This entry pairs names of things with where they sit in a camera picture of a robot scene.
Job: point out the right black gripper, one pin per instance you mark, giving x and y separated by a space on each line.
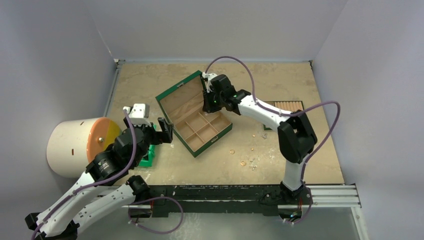
214 101

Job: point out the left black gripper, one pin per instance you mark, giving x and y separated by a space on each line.
166 128

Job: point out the green jewelry box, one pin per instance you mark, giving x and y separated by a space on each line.
182 105

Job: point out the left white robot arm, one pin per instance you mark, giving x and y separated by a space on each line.
78 208

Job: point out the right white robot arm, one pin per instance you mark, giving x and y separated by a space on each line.
296 137

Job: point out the green plastic bin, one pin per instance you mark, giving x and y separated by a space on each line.
149 155

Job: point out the white cylinder with orange lid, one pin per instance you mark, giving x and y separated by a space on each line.
74 144

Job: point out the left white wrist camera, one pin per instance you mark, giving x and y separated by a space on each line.
138 114

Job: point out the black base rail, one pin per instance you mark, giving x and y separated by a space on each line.
264 199

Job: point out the aluminium rail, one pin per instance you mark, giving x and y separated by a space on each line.
335 196

